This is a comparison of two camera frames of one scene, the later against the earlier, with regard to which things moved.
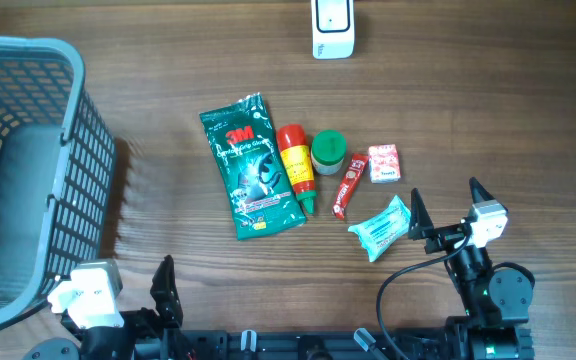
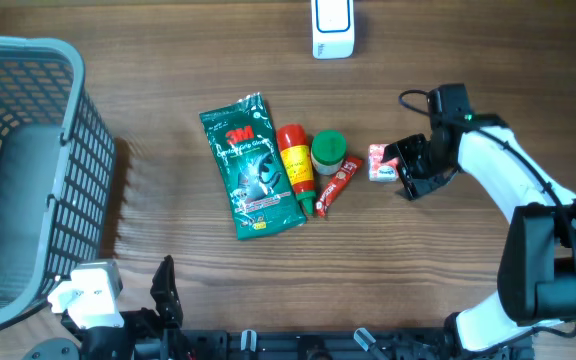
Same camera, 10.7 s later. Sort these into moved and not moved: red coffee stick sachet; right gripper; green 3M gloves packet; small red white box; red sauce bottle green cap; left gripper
Moved: right gripper; red coffee stick sachet
Not moved: red sauce bottle green cap; green 3M gloves packet; small red white box; left gripper
